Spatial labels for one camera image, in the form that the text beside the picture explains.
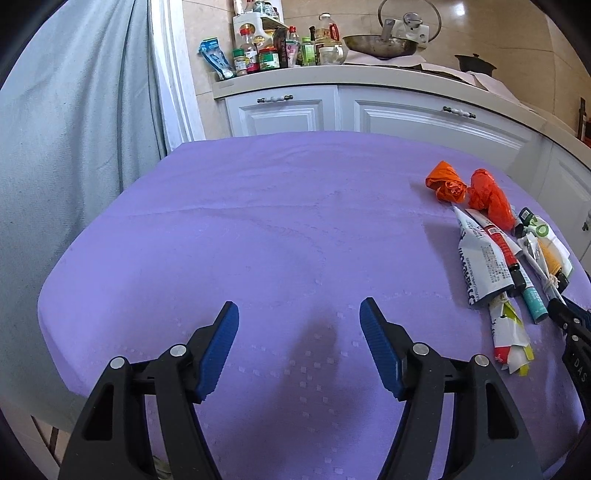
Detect grey curtain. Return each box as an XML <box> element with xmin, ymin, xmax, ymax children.
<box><xmin>1</xmin><ymin>1</ymin><xmax>165</xmax><ymax>430</ymax></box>

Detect black clay pot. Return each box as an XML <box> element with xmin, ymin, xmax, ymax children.
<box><xmin>456</xmin><ymin>53</ymin><xmax>497</xmax><ymax>77</ymax></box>

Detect cooking oil bottle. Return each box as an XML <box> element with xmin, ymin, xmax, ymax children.
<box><xmin>315</xmin><ymin>12</ymin><xmax>346</xmax><ymax>65</ymax></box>

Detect white folded wrapper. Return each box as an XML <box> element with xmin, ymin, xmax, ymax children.
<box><xmin>453</xmin><ymin>206</ymin><xmax>514</xmax><ymax>308</ymax></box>

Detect white teal tube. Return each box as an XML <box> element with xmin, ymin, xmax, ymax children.
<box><xmin>520</xmin><ymin>265</ymin><xmax>548</xmax><ymax>324</ymax></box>

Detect dark sauce bottle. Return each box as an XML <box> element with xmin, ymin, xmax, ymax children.
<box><xmin>577</xmin><ymin>97</ymin><xmax>587</xmax><ymax>142</ymax></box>

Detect white cloth on counter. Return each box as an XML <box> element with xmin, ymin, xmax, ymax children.
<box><xmin>345</xmin><ymin>50</ymin><xmax>521</xmax><ymax>105</ymax></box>

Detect red tube black cap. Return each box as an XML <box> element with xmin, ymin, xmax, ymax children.
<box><xmin>483</xmin><ymin>221</ymin><xmax>526</xmax><ymax>294</ymax></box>

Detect white kitchen cabinets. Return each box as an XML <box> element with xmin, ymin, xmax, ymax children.
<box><xmin>213</xmin><ymin>85</ymin><xmax>590</xmax><ymax>268</ymax></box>

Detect green bottle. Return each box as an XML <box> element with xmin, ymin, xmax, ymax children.
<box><xmin>301</xmin><ymin>37</ymin><xmax>317</xmax><ymax>66</ymax></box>

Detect blue white snack pack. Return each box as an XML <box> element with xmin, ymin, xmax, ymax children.
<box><xmin>198</xmin><ymin>37</ymin><xmax>235</xmax><ymax>81</ymax></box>

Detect glass pot lid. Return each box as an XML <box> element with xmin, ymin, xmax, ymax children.
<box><xmin>377</xmin><ymin>0</ymin><xmax>443</xmax><ymax>45</ymax></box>

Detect red lid jar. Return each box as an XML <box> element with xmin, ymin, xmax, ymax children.
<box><xmin>259</xmin><ymin>46</ymin><xmax>280</xmax><ymax>71</ymax></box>

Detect green black-capped tube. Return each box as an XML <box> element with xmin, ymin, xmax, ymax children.
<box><xmin>512</xmin><ymin>206</ymin><xmax>536</xmax><ymax>238</ymax></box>

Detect small orange plastic bag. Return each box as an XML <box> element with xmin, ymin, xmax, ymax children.
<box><xmin>425</xmin><ymin>161</ymin><xmax>468</xmax><ymax>204</ymax></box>

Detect white spice rack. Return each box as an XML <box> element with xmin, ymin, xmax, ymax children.
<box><xmin>232</xmin><ymin>12</ymin><xmax>288</xmax><ymax>49</ymax></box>

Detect gold tube black cap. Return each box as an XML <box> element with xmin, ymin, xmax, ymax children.
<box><xmin>539</xmin><ymin>241</ymin><xmax>569</xmax><ymax>293</ymax></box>

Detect yellow white wrapper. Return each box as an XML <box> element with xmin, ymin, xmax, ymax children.
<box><xmin>489</xmin><ymin>293</ymin><xmax>535</xmax><ymax>377</ymax></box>

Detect metal wok pan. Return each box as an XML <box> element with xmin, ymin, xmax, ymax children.
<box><xmin>344</xmin><ymin>18</ymin><xmax>418</xmax><ymax>60</ymax></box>

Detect white wrapper strip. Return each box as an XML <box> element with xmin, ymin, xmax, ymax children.
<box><xmin>517</xmin><ymin>233</ymin><xmax>565</xmax><ymax>304</ymax></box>

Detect white green package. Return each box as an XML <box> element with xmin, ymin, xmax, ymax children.
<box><xmin>529</xmin><ymin>215</ymin><xmax>573</xmax><ymax>278</ymax></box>

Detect large red-orange plastic bag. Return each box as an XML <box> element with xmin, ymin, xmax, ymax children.
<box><xmin>468</xmin><ymin>168</ymin><xmax>515</xmax><ymax>231</ymax></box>

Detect purple table cloth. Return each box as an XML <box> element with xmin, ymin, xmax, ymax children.
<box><xmin>37</xmin><ymin>130</ymin><xmax>588</xmax><ymax>480</ymax></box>

